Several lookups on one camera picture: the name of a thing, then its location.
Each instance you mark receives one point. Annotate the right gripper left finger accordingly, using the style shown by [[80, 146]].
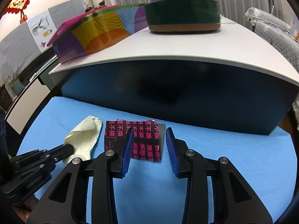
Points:
[[65, 200]]

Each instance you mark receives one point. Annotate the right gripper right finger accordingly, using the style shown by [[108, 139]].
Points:
[[234, 200]]

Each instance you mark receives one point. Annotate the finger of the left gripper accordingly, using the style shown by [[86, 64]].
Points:
[[60, 152]]

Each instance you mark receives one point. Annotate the cream paper napkin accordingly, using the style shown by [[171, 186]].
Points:
[[83, 138]]

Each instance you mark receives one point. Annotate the black pink patterned wrapper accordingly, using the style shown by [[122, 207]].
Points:
[[148, 137]]

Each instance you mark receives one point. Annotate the tv cabinet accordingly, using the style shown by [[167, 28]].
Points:
[[22, 109]]

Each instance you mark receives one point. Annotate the potted plant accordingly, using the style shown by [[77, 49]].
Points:
[[15, 87]]

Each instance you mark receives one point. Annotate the blue table mat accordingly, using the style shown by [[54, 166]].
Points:
[[150, 192]]

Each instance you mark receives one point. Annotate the grey covered television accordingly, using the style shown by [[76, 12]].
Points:
[[29, 40]]

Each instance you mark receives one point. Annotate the white top coffee table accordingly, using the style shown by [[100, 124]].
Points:
[[230, 79]]

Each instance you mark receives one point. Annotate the colourful storage box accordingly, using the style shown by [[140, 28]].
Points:
[[96, 30]]

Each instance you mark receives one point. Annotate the brown figurine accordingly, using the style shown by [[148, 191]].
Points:
[[101, 5]]

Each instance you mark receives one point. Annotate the red chinese knot decoration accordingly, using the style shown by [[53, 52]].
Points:
[[18, 6]]

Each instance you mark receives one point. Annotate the grey quilted sofa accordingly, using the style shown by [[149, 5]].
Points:
[[275, 32]]

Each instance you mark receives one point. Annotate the dark green round bowl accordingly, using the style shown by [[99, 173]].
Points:
[[171, 16]]

